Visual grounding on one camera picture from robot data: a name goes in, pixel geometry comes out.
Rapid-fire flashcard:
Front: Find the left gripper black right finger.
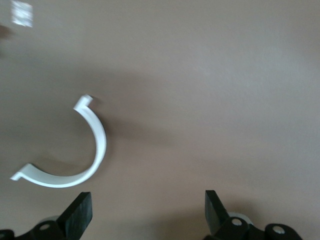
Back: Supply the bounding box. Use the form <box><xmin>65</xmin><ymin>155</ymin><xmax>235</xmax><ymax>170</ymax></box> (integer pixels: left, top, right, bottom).
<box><xmin>203</xmin><ymin>189</ymin><xmax>251</xmax><ymax>240</ymax></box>

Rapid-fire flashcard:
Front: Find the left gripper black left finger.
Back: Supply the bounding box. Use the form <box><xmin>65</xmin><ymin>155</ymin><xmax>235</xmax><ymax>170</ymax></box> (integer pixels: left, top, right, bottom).
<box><xmin>31</xmin><ymin>191</ymin><xmax>93</xmax><ymax>240</ymax></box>

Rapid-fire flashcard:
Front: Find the white curved plastic bracket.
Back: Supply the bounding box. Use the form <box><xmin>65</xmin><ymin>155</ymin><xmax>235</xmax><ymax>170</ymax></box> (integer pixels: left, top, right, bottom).
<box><xmin>9</xmin><ymin>93</ymin><xmax>108</xmax><ymax>189</ymax></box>

